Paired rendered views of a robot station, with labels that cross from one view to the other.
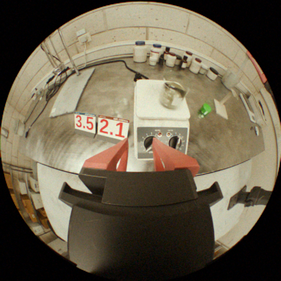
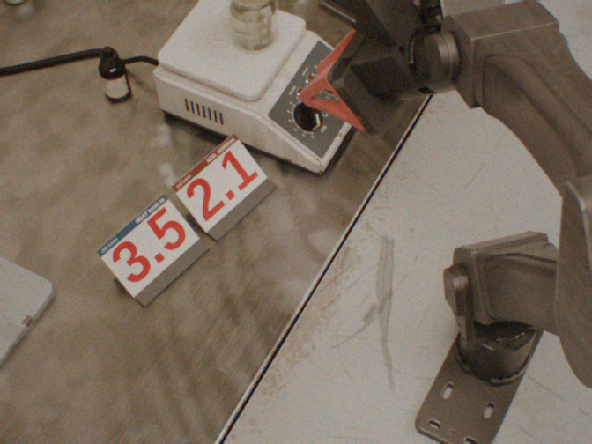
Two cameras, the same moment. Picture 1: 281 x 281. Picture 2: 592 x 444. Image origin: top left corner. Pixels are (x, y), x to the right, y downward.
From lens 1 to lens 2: 0.87 m
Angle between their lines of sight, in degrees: 28
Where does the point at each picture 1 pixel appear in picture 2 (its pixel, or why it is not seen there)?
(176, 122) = (298, 52)
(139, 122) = (261, 107)
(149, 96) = (224, 60)
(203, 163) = not seen: hidden behind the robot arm
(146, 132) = (284, 108)
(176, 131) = (314, 62)
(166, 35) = not seen: outside the picture
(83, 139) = (192, 280)
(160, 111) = (267, 60)
